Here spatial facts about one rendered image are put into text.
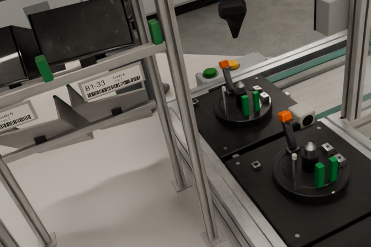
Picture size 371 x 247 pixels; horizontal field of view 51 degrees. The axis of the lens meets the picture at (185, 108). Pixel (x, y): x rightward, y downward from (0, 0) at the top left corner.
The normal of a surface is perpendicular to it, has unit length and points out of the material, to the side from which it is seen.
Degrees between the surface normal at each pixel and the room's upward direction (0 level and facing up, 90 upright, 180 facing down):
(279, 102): 0
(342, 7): 90
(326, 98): 0
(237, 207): 0
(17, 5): 90
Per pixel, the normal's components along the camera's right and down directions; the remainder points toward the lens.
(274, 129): -0.17, -0.80
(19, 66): 0.13, 0.14
